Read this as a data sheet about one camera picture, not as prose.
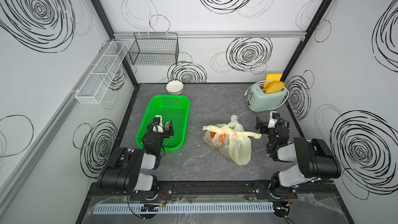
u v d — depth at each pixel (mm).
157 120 739
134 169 478
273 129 789
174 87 1166
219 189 754
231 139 683
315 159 445
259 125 842
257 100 947
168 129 805
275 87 917
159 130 754
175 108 1051
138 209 696
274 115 775
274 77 962
